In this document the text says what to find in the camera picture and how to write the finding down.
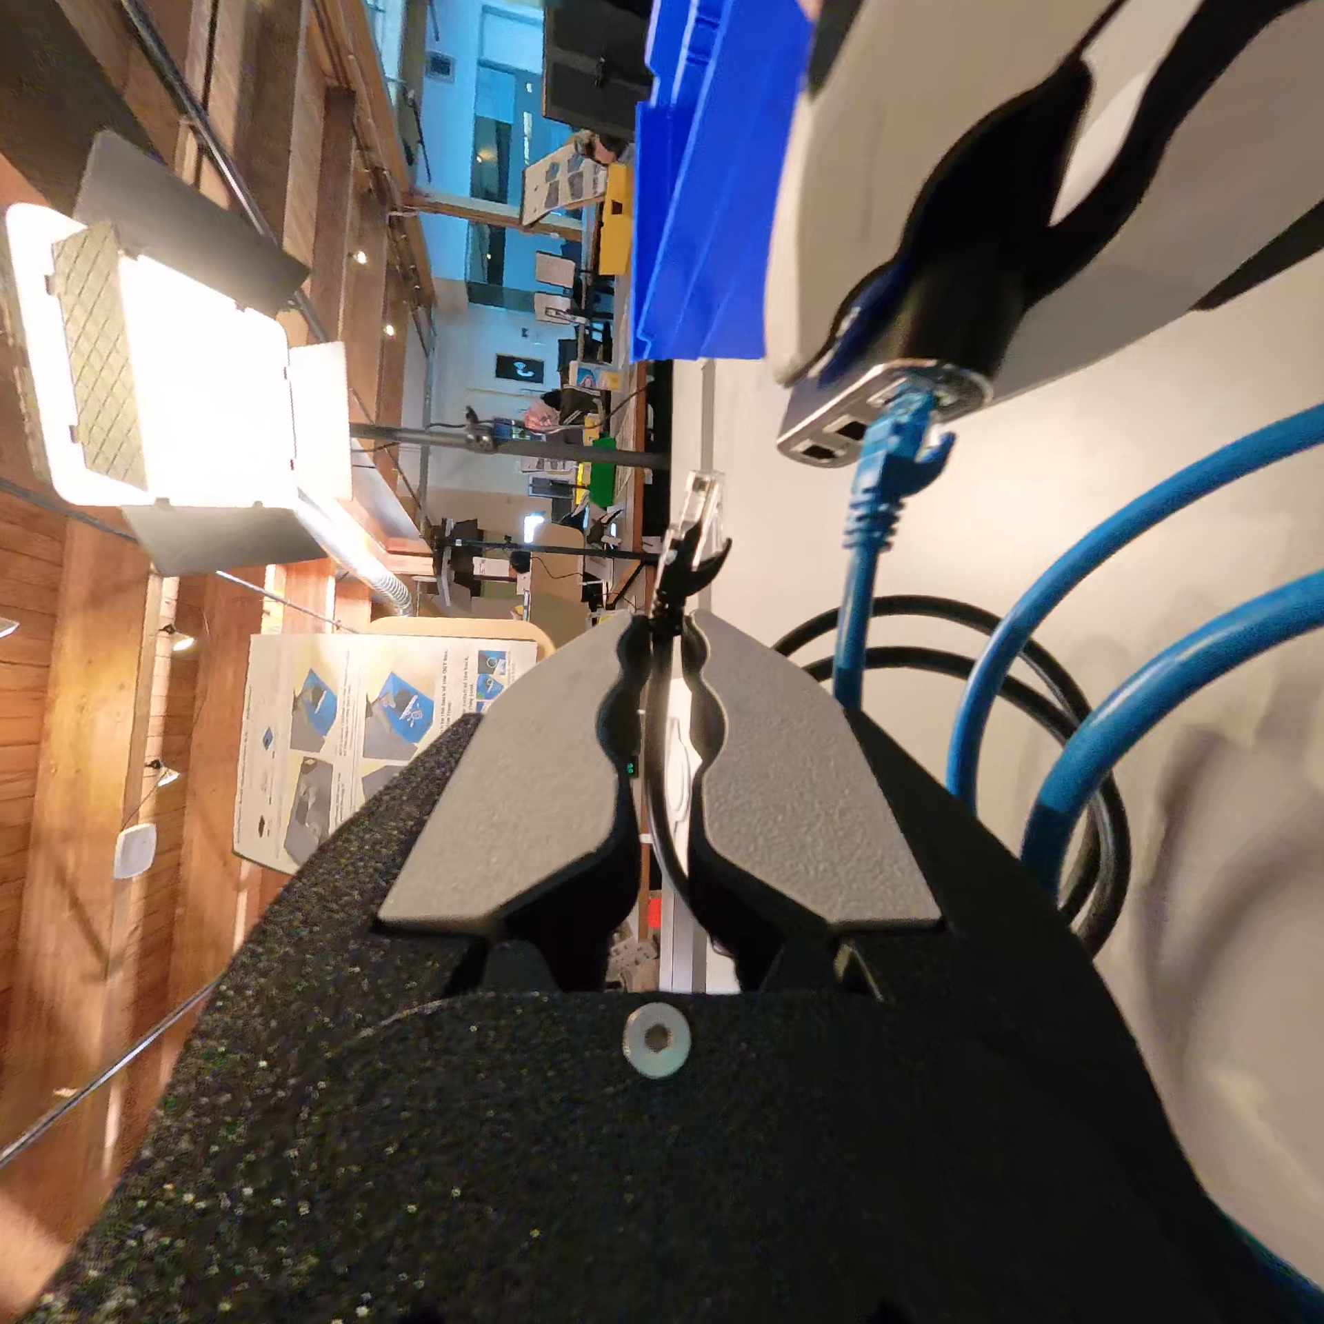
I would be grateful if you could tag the printed instruction poster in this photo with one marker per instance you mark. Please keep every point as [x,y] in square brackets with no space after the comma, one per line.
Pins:
[340,724]

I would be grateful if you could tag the white wall device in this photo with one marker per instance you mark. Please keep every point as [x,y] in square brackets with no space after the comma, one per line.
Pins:
[133,849]

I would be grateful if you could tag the studio softbox light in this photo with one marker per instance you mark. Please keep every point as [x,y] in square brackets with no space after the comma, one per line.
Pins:
[197,380]

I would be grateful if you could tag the white display board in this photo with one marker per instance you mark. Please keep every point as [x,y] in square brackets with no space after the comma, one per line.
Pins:
[564,179]

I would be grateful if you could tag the yellow plastic object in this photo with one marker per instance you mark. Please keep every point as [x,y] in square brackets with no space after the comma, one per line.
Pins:
[614,219]

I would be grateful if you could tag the black monitor box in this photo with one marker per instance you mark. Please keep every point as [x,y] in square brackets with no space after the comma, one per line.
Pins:
[593,62]

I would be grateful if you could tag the blue plastic bin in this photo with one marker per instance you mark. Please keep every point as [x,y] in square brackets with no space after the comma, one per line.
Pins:
[703,206]

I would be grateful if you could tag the printed poster board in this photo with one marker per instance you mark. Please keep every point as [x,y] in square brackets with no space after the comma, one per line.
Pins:
[454,625]

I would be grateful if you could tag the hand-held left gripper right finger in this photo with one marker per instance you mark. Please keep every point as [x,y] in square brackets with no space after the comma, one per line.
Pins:
[805,798]

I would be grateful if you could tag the green plastic object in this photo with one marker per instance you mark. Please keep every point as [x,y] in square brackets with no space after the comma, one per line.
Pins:
[604,470]

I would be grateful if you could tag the silver flexible duct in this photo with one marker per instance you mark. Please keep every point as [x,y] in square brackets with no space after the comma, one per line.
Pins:
[381,584]

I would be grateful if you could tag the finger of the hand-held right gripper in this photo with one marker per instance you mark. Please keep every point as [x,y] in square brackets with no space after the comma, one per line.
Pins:
[1188,206]
[889,123]

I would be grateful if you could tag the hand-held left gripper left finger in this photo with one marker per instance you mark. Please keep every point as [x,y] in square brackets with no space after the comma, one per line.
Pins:
[518,785]

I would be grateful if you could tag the light stand pole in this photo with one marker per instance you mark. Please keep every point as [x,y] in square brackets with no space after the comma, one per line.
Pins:
[559,451]

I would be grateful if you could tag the black multi-port adapter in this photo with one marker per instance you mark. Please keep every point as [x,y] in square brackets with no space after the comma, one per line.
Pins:
[964,310]

